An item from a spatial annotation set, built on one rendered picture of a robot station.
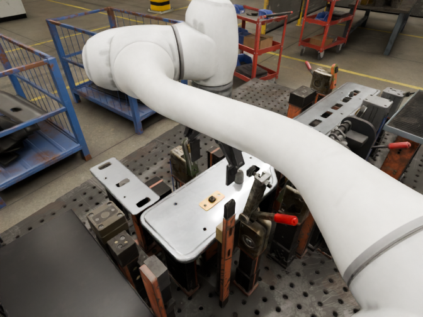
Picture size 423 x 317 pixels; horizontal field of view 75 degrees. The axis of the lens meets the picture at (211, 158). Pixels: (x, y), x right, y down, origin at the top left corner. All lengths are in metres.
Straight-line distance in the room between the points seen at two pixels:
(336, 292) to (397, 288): 0.89
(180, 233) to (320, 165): 0.56
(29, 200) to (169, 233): 1.94
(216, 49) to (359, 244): 0.41
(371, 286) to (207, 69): 0.44
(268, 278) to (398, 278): 0.86
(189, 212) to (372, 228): 0.64
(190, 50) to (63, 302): 0.58
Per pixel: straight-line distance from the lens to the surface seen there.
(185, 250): 0.76
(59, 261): 0.79
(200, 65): 0.54
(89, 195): 1.40
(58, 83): 2.42
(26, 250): 0.85
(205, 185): 0.90
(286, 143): 0.31
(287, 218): 0.66
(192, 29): 0.54
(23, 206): 2.60
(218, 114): 0.34
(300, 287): 1.08
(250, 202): 0.69
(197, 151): 0.79
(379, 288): 0.24
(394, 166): 1.26
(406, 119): 1.12
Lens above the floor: 1.64
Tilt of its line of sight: 40 degrees down
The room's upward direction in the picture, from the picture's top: straight up
